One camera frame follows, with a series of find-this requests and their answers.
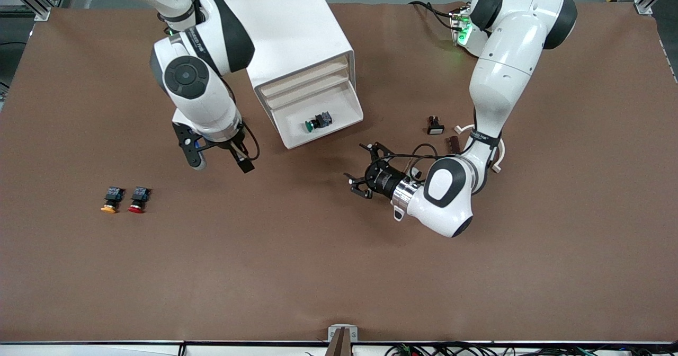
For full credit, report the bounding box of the white curved plastic clamp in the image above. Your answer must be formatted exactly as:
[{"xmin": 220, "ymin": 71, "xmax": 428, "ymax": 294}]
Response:
[{"xmin": 454, "ymin": 124, "xmax": 506, "ymax": 174}]

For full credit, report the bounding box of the white table edge rail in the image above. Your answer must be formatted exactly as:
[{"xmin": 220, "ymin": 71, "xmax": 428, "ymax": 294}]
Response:
[{"xmin": 0, "ymin": 341, "xmax": 678, "ymax": 356}]

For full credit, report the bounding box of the dark brown upright bar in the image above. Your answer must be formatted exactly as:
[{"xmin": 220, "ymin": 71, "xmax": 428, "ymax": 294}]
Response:
[{"xmin": 325, "ymin": 328, "xmax": 352, "ymax": 356}]

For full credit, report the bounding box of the red push button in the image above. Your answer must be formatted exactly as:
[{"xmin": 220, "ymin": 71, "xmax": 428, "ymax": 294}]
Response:
[{"xmin": 128, "ymin": 186, "xmax": 151, "ymax": 215}]

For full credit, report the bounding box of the grey metal table bracket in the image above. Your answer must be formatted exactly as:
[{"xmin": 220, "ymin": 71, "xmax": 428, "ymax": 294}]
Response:
[{"xmin": 328, "ymin": 324, "xmax": 359, "ymax": 343}]

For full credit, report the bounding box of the black arm base cable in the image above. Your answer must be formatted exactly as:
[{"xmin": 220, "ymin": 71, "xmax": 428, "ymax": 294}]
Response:
[{"xmin": 408, "ymin": 0, "xmax": 459, "ymax": 31}]

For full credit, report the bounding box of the yellow push button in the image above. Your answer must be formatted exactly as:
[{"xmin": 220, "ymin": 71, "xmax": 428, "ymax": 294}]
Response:
[{"xmin": 101, "ymin": 186, "xmax": 125, "ymax": 215}]

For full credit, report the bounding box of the black cable bundle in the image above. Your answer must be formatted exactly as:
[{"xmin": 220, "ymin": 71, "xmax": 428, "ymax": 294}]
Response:
[{"xmin": 384, "ymin": 343, "xmax": 678, "ymax": 356}]

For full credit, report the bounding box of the green push button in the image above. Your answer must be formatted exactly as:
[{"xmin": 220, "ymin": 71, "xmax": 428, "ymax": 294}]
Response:
[{"xmin": 305, "ymin": 111, "xmax": 333, "ymax": 133}]

